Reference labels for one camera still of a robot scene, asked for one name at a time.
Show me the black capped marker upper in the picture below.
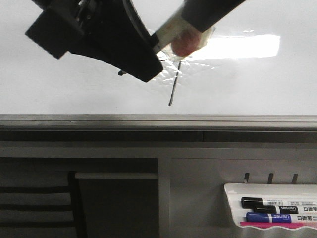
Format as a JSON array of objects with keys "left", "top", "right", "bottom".
[{"left": 241, "top": 197, "right": 317, "bottom": 208}]

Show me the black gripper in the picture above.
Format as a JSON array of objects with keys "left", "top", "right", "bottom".
[{"left": 25, "top": 0, "right": 163, "bottom": 82}]

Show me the metal hook left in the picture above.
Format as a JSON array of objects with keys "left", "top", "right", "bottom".
[{"left": 244, "top": 173, "right": 250, "bottom": 184}]

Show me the black capped marker middle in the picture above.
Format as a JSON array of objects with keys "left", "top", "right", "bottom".
[{"left": 253, "top": 205, "right": 317, "bottom": 214}]

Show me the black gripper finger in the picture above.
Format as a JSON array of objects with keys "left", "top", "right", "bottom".
[{"left": 182, "top": 0, "right": 245, "bottom": 32}]

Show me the black capped marker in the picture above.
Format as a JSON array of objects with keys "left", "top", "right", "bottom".
[
  {"left": 253, "top": 205, "right": 317, "bottom": 214},
  {"left": 241, "top": 197, "right": 317, "bottom": 208}
]

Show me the blue capped marker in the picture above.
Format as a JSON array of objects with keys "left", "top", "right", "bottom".
[{"left": 246, "top": 212, "right": 317, "bottom": 223}]

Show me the dark chair back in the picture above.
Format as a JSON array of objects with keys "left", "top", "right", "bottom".
[{"left": 0, "top": 171, "right": 88, "bottom": 238}]

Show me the black white whiteboard marker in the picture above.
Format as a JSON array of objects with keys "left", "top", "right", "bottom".
[{"left": 117, "top": 6, "right": 216, "bottom": 76}]

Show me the metal hook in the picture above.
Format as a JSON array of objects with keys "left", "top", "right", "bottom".
[
  {"left": 267, "top": 173, "right": 274, "bottom": 184},
  {"left": 244, "top": 173, "right": 250, "bottom": 184}
]

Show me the metal hook middle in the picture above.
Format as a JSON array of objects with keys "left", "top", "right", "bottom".
[{"left": 267, "top": 173, "right": 274, "bottom": 184}]

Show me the white plastic marker tray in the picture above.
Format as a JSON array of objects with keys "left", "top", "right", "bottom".
[{"left": 224, "top": 183, "right": 317, "bottom": 238}]

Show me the white whiteboard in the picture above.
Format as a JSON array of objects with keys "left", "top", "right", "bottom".
[{"left": 0, "top": 0, "right": 317, "bottom": 130}]

